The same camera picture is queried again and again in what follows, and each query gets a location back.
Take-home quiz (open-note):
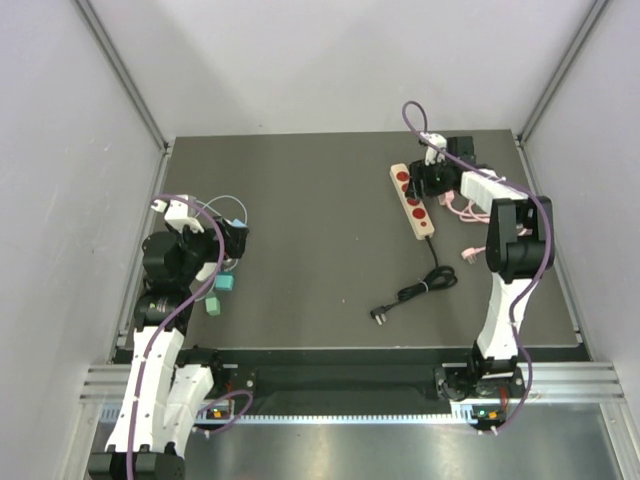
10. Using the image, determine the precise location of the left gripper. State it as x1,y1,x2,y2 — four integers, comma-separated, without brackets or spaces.
169,215,248,286

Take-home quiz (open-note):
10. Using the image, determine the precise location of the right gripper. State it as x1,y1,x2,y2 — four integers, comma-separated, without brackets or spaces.
405,155,453,201

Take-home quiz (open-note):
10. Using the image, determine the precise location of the blue charger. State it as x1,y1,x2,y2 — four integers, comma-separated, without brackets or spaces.
229,219,249,232

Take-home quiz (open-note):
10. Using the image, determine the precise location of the beige wooden power strip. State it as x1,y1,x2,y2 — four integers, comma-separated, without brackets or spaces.
390,163,435,240

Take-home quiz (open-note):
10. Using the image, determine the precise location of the white square charger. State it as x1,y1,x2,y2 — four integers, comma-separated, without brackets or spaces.
195,262,217,282

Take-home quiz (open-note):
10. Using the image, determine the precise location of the teal dual usb charger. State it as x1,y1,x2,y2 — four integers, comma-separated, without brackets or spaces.
214,272,235,291

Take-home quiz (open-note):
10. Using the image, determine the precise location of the green charger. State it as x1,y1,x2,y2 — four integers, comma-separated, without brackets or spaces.
204,295,221,317

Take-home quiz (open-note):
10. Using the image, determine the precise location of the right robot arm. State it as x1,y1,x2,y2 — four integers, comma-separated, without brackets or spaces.
406,132,554,396

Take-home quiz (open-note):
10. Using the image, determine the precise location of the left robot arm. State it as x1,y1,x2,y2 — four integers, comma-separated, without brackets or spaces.
87,218,249,479

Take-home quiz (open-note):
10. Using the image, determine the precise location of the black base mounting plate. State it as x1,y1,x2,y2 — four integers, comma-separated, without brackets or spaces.
192,360,523,402

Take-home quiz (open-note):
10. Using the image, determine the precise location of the pink power cord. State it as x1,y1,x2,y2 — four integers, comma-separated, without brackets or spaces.
437,190,492,262

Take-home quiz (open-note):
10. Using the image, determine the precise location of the light blue usb cable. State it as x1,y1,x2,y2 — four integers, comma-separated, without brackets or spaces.
197,195,250,226

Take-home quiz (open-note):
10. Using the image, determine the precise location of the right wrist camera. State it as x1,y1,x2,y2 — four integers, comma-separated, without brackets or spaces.
420,132,447,166

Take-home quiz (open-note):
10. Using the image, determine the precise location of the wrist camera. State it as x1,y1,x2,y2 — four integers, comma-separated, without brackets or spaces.
420,132,447,166
151,194,205,234

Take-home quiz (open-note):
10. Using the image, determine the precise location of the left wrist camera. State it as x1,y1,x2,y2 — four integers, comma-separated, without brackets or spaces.
151,194,205,234

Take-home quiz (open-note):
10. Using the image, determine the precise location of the black power cord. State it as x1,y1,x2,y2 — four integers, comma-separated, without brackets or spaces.
369,235,458,327

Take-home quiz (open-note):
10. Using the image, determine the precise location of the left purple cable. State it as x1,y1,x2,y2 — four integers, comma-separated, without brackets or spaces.
125,193,255,480

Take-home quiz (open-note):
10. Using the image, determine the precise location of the left aluminium frame post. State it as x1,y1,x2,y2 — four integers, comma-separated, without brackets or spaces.
71,0,169,152

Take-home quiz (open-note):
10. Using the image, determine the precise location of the aluminium frame post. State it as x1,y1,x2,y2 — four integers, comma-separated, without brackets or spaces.
71,0,169,152
515,0,612,146

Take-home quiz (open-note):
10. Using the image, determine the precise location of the slotted cable duct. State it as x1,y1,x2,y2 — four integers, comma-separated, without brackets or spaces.
99,402,477,426

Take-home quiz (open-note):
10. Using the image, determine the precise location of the right aluminium frame post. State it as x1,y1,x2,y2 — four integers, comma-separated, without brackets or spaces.
515,0,612,146

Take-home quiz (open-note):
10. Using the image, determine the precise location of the aluminium front rail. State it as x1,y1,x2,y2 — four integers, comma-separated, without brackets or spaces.
80,362,625,404

